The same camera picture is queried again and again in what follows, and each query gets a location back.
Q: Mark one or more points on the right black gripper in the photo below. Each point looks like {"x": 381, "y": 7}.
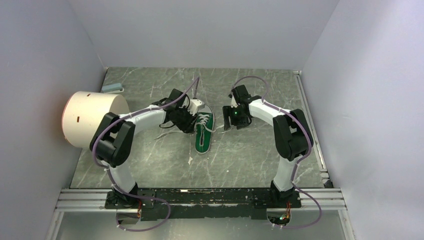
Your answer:
{"x": 227, "y": 111}

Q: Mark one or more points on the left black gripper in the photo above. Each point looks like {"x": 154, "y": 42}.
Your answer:
{"x": 189, "y": 125}

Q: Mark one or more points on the green canvas sneaker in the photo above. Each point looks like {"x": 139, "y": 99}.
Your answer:
{"x": 203, "y": 139}

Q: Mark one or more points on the white shoelace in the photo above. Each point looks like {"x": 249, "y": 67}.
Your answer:
{"x": 205, "y": 122}

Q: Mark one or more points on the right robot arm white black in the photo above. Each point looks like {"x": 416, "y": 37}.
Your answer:
{"x": 291, "y": 132}

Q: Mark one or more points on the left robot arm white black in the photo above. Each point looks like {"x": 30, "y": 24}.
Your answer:
{"x": 112, "y": 142}

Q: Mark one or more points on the small light blue block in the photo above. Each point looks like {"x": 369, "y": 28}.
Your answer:
{"x": 112, "y": 88}

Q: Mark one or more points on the cream cylindrical container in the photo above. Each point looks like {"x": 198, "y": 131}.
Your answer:
{"x": 83, "y": 113}

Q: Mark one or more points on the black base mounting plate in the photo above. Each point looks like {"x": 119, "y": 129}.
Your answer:
{"x": 197, "y": 203}

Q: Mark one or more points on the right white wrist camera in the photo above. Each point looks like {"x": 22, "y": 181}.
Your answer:
{"x": 233, "y": 103}

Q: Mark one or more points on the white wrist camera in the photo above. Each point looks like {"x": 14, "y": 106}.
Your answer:
{"x": 194, "y": 106}
{"x": 233, "y": 103}

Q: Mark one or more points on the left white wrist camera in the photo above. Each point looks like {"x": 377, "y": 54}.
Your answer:
{"x": 194, "y": 106}

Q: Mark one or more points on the aluminium frame rail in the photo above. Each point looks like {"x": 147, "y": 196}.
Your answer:
{"x": 84, "y": 201}

